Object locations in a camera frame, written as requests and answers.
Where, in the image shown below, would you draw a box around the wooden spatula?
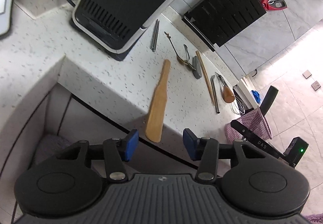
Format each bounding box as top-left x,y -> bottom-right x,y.
145,59 -> 171,143

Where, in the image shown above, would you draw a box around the pink mesh utensil basket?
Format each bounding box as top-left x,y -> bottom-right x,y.
224,107 -> 273,143

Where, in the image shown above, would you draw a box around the steel chopstick pair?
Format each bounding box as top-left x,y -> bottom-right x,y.
150,19 -> 160,52

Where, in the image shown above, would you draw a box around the red kitchen scissors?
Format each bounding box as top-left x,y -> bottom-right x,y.
261,0 -> 287,11

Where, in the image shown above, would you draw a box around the wooden chopstick pair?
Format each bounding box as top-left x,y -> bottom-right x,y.
195,50 -> 215,106

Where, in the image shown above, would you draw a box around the gold spoon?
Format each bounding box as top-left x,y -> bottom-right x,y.
164,32 -> 194,71

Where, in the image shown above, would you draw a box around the small steel spoon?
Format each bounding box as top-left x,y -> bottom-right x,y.
183,44 -> 191,61

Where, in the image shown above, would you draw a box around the black knife block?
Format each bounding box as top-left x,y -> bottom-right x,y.
182,0 -> 266,52

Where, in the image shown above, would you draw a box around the wooden-handled wire whisk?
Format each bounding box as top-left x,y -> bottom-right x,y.
216,73 -> 246,116

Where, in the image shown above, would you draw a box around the dark grey utensil handle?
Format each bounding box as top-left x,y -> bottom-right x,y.
260,86 -> 279,116

